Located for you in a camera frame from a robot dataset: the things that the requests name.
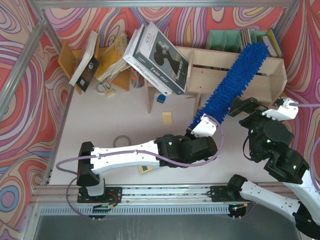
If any blue microfiber duster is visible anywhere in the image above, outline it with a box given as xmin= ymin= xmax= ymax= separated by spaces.
xmin=188 ymin=42 xmax=269 ymax=129

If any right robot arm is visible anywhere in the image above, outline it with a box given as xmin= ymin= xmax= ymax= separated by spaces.
xmin=226 ymin=97 xmax=320 ymax=240

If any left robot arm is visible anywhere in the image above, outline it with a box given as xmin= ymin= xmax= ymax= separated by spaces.
xmin=76 ymin=125 xmax=218 ymax=197

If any wooden desktop bookshelf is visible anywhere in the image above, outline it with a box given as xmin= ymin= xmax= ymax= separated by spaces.
xmin=145 ymin=45 xmax=288 ymax=115

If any yellow sticky note pad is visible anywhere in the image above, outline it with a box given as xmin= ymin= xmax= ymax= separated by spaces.
xmin=162 ymin=111 xmax=173 ymax=125

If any blue pencil sharpener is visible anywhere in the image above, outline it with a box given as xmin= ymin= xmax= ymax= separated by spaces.
xmin=156 ymin=94 xmax=166 ymax=104

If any yellow and blue calculator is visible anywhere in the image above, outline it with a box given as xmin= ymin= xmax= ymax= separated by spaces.
xmin=138 ymin=165 xmax=156 ymax=175

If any blue and yellow book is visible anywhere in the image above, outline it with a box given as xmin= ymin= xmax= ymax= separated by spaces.
xmin=261 ymin=28 xmax=283 ymax=58

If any teal file organizer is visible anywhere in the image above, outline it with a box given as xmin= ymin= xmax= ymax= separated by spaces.
xmin=205 ymin=27 xmax=268 ymax=53

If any colored pencils cup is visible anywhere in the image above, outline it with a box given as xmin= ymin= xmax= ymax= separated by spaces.
xmin=129 ymin=68 xmax=145 ymax=88

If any Twins story dark book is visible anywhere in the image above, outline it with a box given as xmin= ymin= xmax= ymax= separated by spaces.
xmin=133 ymin=22 xmax=189 ymax=95

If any white Chokladfabriken book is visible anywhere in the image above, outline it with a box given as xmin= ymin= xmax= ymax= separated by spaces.
xmin=122 ymin=24 xmax=173 ymax=96

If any yellow books stack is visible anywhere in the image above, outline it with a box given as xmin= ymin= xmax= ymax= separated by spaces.
xmin=96 ymin=32 xmax=129 ymax=83

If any white book black cover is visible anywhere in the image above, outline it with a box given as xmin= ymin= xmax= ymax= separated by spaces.
xmin=69 ymin=30 xmax=100 ymax=92

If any yellow wooden book stand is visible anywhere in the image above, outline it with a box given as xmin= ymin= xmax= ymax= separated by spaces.
xmin=58 ymin=35 xmax=130 ymax=93

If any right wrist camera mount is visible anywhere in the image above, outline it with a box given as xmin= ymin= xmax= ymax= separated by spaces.
xmin=262 ymin=97 xmax=299 ymax=121

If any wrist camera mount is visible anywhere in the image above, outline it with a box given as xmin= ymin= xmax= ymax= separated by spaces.
xmin=262 ymin=97 xmax=299 ymax=121
xmin=191 ymin=114 xmax=217 ymax=138

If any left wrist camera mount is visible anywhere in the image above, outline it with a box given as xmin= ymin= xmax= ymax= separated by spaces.
xmin=191 ymin=114 xmax=217 ymax=138

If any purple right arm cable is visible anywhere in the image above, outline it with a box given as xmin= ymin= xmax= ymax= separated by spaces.
xmin=294 ymin=102 xmax=320 ymax=191

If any beige tape ring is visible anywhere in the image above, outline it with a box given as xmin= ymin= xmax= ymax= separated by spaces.
xmin=112 ymin=134 xmax=132 ymax=148

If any brass padlock with ring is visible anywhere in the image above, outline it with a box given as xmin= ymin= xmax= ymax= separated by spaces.
xmin=96 ymin=83 xmax=115 ymax=97

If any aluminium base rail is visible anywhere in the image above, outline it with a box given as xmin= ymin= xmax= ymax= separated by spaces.
xmin=32 ymin=183 xmax=258 ymax=205

